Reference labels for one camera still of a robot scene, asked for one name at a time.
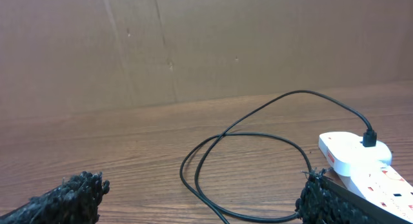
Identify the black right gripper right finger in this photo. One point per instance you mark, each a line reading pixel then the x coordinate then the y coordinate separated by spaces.
pixel 323 201

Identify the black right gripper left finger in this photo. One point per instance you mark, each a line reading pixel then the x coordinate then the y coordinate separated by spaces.
pixel 75 201

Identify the white charger adapter plug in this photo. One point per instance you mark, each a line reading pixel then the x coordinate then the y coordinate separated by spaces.
pixel 346 153

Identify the white power strip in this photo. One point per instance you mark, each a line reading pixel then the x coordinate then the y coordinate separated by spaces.
pixel 383 187

